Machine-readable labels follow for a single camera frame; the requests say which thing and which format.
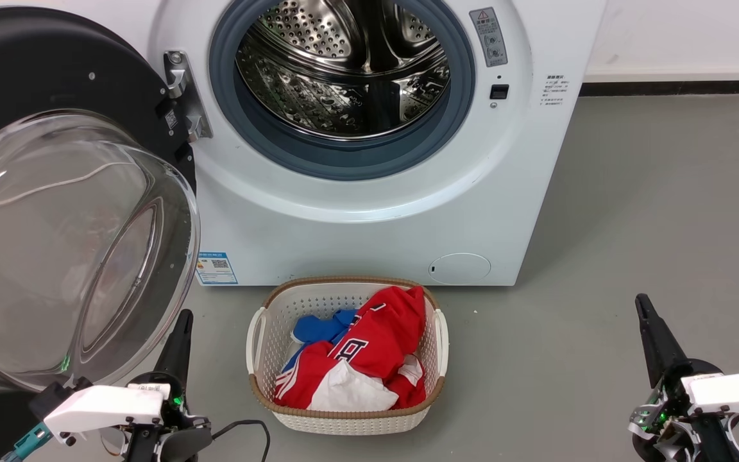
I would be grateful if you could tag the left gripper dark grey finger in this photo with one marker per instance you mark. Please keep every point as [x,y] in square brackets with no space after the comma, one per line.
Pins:
[184,353]
[167,359]

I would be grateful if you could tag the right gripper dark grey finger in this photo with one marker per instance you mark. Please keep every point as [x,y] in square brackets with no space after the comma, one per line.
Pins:
[672,350]
[650,346]

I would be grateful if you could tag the grey warning sticker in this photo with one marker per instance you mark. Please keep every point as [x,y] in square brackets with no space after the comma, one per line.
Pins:
[489,37]

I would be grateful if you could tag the washer door glass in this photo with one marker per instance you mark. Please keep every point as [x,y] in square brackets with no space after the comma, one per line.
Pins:
[29,70]

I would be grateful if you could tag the metal door hinge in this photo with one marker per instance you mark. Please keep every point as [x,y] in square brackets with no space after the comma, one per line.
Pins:
[185,96]

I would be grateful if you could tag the blue garment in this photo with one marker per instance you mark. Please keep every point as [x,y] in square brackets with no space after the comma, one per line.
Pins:
[318,327]

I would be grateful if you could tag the red sports jersey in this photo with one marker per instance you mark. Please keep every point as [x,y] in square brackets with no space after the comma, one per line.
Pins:
[382,333]

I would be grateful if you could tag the black door latch socket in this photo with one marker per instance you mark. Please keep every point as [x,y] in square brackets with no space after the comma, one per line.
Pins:
[499,92]

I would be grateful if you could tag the white front-load washing machine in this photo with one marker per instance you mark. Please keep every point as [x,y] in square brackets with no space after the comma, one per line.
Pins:
[356,237]

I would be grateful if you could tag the white garment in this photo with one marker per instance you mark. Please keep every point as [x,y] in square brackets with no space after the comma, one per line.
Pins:
[350,393]

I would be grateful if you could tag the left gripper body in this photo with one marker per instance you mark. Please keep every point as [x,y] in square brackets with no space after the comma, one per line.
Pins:
[180,436]

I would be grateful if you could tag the white perforated laundry basket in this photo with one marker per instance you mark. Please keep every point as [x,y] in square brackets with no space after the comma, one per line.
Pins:
[344,420]

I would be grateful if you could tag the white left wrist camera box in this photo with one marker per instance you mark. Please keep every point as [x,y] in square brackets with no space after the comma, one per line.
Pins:
[103,407]

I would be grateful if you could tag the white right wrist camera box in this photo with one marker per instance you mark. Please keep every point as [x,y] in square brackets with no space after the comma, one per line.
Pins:
[735,393]

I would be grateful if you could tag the round white filter cover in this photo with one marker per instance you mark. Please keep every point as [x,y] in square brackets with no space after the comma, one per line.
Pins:
[460,269]

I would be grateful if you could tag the black baseboard strip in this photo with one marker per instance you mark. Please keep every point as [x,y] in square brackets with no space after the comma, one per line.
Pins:
[664,88]

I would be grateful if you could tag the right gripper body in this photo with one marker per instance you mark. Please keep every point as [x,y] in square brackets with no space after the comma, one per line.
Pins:
[671,417]

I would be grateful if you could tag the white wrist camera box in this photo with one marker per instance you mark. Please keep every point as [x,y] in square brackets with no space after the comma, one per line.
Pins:
[103,407]
[735,393]

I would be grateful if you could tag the stainless steel drum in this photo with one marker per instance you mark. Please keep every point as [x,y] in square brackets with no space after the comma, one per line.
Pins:
[344,70]

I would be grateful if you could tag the blue energy label sticker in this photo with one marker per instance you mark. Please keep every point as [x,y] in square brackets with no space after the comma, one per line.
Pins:
[217,268]

